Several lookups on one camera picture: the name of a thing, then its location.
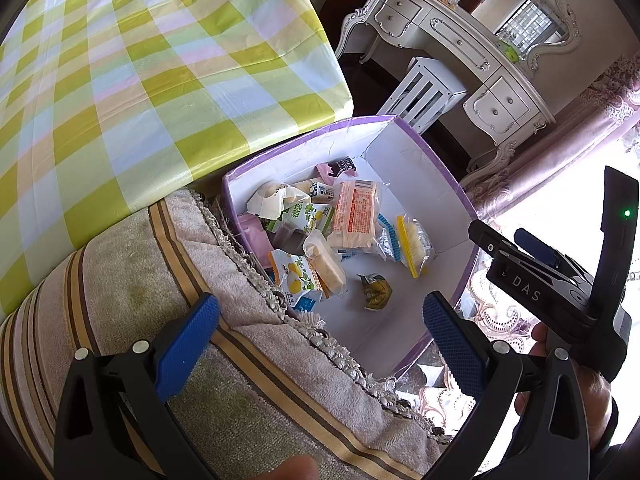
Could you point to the person's right hand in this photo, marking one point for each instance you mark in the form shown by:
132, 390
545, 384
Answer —
599, 407

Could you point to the red white wafer packet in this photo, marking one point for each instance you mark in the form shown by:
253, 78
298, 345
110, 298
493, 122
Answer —
355, 216

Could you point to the green checkered tablecloth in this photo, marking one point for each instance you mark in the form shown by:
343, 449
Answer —
109, 105

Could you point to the green garlic peas snack packet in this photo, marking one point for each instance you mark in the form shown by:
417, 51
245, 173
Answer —
329, 172

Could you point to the purple white cardboard box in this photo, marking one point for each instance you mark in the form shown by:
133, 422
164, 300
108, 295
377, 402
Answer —
413, 181

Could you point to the white ornate dressing table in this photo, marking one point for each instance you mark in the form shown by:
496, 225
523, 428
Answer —
505, 104

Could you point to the pink snack bar packet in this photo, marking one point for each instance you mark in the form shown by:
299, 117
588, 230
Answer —
257, 240

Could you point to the clear biscuit packet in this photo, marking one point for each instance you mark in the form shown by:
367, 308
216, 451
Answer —
326, 264

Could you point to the orange lemon snack packet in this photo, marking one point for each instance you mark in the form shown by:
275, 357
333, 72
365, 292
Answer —
297, 280

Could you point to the white slatted stool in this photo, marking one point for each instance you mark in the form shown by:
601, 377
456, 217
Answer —
428, 91

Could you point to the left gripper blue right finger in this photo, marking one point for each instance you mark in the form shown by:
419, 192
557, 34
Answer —
458, 343

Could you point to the dark green yellow small packet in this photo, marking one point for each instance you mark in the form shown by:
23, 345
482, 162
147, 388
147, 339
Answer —
376, 291

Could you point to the ornate white framed mirror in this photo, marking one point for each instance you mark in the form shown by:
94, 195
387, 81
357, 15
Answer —
525, 30

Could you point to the green white lemon packet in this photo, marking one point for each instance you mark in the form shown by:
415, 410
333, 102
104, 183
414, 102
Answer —
301, 218

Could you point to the striped beige sofa cushion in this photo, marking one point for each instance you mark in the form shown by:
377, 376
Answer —
267, 386

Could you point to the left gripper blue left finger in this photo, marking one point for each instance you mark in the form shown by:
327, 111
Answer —
180, 344

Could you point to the round bread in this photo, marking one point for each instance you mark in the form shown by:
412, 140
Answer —
404, 240

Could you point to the white green snack packet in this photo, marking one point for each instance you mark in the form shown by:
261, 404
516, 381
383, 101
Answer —
272, 198

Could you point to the pink floral bedding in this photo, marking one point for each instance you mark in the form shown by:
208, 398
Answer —
554, 190

